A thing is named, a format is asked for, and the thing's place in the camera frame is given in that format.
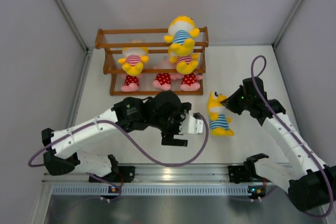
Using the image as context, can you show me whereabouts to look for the yellow plush toy blue stripes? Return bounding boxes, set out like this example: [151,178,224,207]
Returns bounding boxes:
[207,91,235,136]

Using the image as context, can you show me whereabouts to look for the pink plush toy on shelf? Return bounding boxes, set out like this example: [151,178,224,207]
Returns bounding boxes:
[121,74,142,92]

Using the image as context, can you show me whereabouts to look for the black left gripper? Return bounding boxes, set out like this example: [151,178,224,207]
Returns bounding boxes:
[150,103,191,146]

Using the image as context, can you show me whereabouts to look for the grey slotted cable duct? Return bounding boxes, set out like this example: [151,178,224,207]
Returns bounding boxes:
[52,185,263,196]

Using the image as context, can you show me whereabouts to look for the yellow plush toy pink stripes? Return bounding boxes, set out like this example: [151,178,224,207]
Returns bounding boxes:
[118,47,149,77]

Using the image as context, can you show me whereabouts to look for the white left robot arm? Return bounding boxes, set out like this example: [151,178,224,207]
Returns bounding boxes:
[43,91,198,182]

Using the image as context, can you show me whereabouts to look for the pink plush toy polka dress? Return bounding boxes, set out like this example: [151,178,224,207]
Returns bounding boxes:
[153,60,177,91]

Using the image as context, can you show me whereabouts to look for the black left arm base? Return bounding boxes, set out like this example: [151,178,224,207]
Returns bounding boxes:
[114,166,135,183]

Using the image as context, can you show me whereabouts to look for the pink plush toy red dress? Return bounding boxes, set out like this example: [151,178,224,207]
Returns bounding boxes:
[181,73,203,92]

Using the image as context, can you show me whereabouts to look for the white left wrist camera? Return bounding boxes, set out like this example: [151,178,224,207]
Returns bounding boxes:
[179,113,204,135]

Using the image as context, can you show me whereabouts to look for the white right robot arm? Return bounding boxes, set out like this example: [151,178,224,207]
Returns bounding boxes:
[222,78,335,214]

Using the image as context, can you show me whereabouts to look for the brown wooden two-tier shelf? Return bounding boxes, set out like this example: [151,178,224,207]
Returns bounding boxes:
[94,26,209,97]

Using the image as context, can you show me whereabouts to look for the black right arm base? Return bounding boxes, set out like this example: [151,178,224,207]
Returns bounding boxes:
[228,165,255,184]

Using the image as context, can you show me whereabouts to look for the aluminium mounting rail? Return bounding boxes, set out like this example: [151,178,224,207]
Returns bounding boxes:
[42,164,240,184]

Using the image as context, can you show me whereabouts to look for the yellow plush toy on shelf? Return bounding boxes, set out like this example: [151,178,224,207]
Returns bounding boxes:
[168,52,199,74]

